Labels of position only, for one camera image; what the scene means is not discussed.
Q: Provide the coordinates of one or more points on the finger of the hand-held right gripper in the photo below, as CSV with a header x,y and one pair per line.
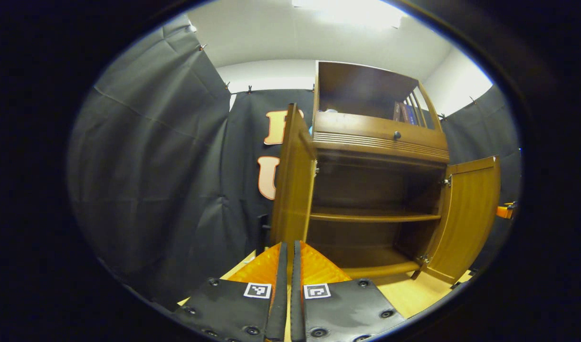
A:
x,y
506,211

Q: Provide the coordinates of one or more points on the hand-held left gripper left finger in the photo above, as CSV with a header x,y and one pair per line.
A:
x,y
281,304

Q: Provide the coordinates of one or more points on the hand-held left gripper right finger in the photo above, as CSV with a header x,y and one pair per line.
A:
x,y
296,304

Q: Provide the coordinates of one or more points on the wooden cabinet door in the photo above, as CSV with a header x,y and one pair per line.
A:
x,y
466,213
292,190

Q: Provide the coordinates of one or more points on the wooden double-door shoe cabinet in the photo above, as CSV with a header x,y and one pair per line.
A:
x,y
366,85

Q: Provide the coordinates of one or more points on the wooden inner shelf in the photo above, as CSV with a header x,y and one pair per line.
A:
x,y
371,217

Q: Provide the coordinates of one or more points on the blue book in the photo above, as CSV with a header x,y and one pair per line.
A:
x,y
412,116

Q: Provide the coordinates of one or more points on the dark red book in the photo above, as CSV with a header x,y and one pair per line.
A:
x,y
404,114

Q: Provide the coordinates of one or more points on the brown book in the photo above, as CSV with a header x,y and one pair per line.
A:
x,y
396,111

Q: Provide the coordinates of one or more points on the wooden drawer with black knob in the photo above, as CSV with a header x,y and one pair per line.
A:
x,y
357,127

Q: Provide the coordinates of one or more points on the black backdrop cloth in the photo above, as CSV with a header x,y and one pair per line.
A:
x,y
152,166

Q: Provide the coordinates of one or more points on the small white object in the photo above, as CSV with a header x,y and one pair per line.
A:
x,y
328,111

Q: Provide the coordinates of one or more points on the large ceiling light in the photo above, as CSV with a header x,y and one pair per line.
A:
x,y
352,12

